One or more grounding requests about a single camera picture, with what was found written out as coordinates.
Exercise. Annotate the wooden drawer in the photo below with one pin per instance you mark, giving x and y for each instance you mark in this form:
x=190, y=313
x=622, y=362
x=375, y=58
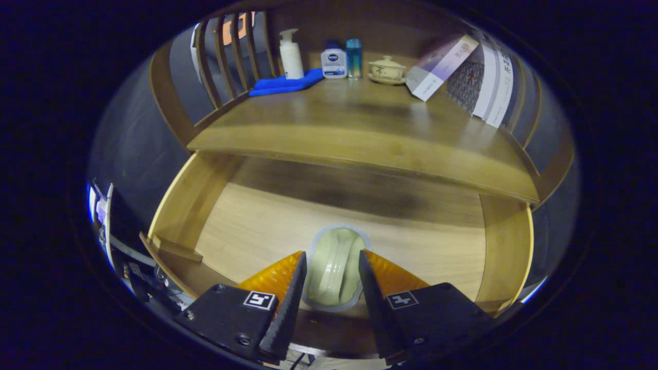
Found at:
x=257, y=226

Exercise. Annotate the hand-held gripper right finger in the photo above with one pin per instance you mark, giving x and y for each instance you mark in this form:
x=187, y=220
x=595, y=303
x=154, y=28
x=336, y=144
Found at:
x=378, y=308

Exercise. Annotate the purple white leaning book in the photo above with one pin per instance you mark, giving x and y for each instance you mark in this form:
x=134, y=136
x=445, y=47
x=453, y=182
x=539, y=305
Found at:
x=437, y=69

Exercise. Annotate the dark patterned book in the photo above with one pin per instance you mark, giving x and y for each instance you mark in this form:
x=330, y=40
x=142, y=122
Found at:
x=465, y=82

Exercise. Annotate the white pump bottle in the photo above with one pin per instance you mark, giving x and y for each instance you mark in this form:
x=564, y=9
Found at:
x=291, y=59

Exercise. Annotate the wooden cabinet with slatted hutch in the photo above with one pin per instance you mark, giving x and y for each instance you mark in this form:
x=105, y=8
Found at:
x=169, y=103

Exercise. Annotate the black backdrop cloth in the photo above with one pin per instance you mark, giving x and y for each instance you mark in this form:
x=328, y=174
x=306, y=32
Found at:
x=128, y=144

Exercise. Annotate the wooden countertop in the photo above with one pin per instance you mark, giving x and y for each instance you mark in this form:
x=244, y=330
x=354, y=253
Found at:
x=360, y=128

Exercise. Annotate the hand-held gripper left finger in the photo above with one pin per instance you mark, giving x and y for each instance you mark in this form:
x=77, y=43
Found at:
x=288, y=308

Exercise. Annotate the teal bottle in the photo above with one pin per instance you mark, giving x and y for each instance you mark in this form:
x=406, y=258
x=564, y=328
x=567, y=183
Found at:
x=353, y=59

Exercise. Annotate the white bottle with blue cap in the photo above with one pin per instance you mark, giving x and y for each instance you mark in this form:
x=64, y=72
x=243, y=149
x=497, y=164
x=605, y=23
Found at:
x=334, y=64

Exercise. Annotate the cream lidded teacup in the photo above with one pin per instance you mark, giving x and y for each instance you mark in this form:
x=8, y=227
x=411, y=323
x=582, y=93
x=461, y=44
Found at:
x=386, y=71

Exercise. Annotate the blue folded cloth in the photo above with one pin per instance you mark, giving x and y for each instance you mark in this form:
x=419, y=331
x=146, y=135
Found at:
x=282, y=84

